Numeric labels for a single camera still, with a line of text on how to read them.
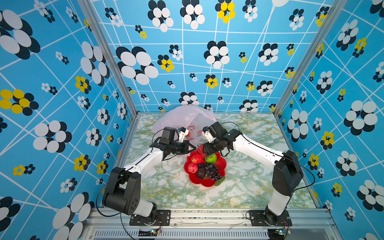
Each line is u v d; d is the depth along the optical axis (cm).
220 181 81
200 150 88
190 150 81
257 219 73
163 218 74
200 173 85
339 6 68
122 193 43
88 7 69
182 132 79
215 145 72
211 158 89
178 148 74
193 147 82
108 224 74
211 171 84
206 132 77
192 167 84
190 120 91
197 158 87
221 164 91
